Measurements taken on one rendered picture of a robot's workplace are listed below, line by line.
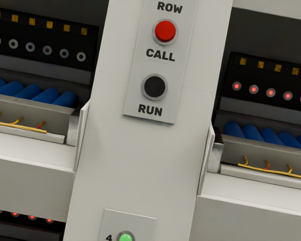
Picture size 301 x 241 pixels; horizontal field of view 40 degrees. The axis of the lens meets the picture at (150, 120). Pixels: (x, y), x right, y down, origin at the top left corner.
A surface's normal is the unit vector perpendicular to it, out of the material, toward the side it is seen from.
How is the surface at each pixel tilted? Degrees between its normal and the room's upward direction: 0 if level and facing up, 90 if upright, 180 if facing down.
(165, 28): 90
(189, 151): 90
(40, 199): 108
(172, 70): 90
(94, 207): 90
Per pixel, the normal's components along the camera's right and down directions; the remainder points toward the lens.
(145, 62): 0.00, -0.03
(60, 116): -0.07, 0.27
